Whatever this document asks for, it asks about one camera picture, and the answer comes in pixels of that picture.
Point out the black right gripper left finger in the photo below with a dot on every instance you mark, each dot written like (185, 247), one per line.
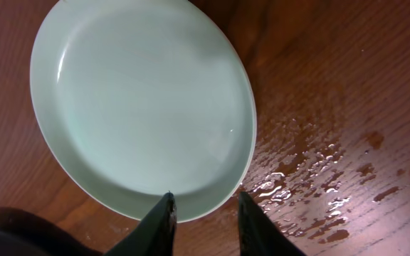
(154, 235)

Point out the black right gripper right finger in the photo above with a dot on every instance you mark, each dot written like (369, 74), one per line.
(258, 235)

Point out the green plate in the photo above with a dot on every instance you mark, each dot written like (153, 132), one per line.
(138, 98)

